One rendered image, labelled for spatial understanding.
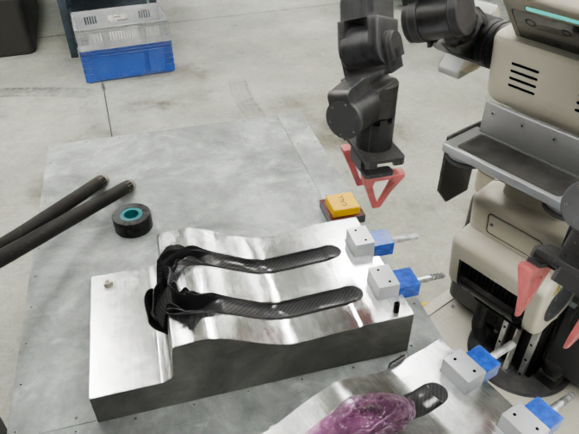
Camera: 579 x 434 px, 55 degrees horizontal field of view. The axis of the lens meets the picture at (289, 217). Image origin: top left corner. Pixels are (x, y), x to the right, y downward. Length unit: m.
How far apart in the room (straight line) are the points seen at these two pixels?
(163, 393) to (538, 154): 0.73
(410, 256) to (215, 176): 1.21
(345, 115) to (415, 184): 2.05
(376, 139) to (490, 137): 0.29
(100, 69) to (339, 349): 3.32
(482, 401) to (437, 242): 1.64
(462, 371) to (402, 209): 1.81
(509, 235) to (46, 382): 0.88
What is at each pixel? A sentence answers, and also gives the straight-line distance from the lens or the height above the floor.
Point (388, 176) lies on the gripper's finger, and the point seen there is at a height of 1.08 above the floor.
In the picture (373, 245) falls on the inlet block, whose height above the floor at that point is 0.91.
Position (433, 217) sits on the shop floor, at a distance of 2.60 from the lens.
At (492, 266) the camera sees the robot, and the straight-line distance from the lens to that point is 1.19.
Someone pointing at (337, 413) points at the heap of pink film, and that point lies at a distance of 0.75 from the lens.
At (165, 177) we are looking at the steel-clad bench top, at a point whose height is 0.80.
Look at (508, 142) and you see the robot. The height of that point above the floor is 1.04.
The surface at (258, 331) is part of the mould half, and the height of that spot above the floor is 0.90.
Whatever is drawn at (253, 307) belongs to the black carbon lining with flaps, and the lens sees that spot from 0.89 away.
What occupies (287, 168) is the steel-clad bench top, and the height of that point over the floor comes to 0.80.
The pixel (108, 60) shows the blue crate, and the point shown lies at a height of 0.14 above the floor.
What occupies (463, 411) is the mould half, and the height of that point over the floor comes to 0.86.
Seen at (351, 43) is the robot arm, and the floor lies 1.26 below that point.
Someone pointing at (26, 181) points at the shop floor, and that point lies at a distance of 3.08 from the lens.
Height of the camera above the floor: 1.54
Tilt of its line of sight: 38 degrees down
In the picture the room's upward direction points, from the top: 1 degrees counter-clockwise
